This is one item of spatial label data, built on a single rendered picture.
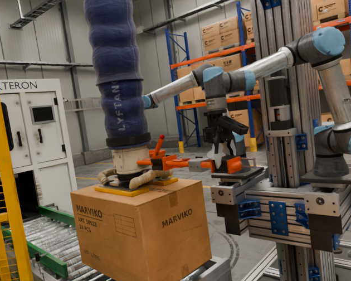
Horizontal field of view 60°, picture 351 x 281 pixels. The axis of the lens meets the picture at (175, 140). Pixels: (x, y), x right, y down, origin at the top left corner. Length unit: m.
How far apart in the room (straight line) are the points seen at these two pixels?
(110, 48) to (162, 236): 0.87
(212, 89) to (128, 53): 0.54
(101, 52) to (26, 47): 9.61
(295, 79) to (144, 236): 1.10
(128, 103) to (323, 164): 0.94
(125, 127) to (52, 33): 10.28
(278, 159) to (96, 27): 1.14
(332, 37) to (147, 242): 1.08
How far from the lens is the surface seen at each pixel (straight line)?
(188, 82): 1.74
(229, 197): 1.65
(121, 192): 1.46
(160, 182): 1.52
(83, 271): 2.10
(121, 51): 1.50
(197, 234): 1.53
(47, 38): 11.50
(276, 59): 1.40
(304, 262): 1.91
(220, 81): 1.12
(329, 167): 1.55
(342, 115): 1.42
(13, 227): 1.88
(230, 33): 9.41
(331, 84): 1.39
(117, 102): 1.48
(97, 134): 11.82
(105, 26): 1.53
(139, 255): 1.36
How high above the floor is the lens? 1.42
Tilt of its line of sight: 5 degrees down
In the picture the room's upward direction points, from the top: 8 degrees counter-clockwise
